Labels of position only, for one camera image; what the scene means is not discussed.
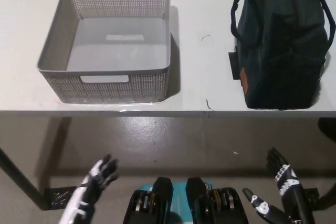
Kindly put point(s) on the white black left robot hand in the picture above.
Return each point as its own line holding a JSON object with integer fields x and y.
{"x": 90, "y": 184}

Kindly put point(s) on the dark green lunch bag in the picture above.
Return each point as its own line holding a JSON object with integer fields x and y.
{"x": 283, "y": 51}

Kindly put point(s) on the grey perforated plastic basket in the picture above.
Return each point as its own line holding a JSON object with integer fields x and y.
{"x": 115, "y": 51}

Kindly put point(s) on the black metal table leg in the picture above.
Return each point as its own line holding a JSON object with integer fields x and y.
{"x": 23, "y": 182}
{"x": 328, "y": 192}

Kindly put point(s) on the short black thread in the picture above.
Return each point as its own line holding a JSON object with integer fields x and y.
{"x": 208, "y": 105}

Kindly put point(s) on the thin curved black hair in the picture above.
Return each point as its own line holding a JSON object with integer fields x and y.
{"x": 204, "y": 36}

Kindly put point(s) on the black tape patch on table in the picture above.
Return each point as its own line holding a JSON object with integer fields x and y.
{"x": 233, "y": 64}

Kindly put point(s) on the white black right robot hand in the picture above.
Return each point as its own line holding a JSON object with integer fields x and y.
{"x": 291, "y": 195}

